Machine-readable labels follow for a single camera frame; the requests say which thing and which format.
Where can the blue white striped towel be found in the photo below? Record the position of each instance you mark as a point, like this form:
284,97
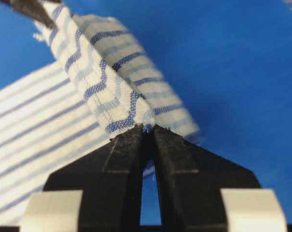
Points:
101,84

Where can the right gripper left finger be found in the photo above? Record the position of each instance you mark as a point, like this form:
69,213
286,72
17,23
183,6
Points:
111,180

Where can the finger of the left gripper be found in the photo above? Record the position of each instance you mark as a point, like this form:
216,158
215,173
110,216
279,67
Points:
32,9

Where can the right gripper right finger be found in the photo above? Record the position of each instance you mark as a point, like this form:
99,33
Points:
190,179

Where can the blue table cloth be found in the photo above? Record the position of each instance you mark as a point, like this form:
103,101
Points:
228,61

